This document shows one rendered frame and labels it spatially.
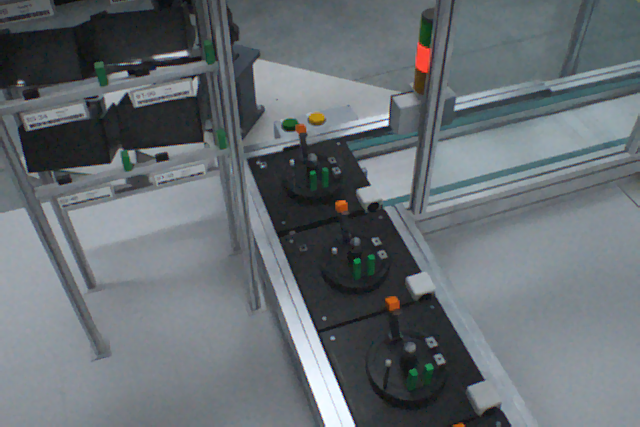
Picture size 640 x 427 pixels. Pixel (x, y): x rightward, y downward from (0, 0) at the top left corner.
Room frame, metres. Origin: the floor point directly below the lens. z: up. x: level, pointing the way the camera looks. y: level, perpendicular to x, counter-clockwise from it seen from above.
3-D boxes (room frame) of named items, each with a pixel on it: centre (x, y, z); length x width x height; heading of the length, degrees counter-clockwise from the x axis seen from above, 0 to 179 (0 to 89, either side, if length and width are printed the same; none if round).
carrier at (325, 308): (0.80, -0.09, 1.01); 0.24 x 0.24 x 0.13; 18
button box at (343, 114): (1.27, -0.02, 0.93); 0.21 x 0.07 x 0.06; 108
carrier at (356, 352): (0.56, -0.16, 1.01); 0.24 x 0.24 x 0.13; 18
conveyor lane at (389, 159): (1.11, -0.30, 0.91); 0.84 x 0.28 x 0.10; 108
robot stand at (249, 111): (1.41, 0.21, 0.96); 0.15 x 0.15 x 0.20; 66
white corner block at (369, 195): (0.98, -0.13, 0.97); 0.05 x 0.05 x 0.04; 18
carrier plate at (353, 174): (1.04, -0.01, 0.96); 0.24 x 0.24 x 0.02; 18
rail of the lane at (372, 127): (1.27, -0.22, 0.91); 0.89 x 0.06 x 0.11; 108
